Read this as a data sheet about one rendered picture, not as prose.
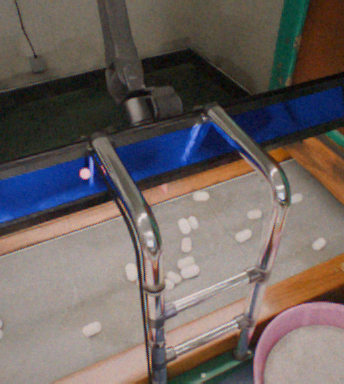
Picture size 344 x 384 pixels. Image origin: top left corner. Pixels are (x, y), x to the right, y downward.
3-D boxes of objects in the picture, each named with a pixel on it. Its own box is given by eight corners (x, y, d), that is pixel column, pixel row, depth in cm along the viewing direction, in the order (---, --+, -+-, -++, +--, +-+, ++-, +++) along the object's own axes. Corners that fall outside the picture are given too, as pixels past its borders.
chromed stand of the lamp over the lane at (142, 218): (111, 321, 78) (71, 129, 47) (202, 284, 84) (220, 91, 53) (150, 416, 66) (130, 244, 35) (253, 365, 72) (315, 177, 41)
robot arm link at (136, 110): (115, 106, 86) (123, 95, 81) (142, 101, 90) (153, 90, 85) (125, 136, 86) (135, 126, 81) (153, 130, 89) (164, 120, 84)
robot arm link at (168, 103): (108, 84, 89) (121, 65, 81) (153, 77, 94) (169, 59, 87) (125, 134, 88) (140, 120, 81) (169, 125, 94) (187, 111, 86)
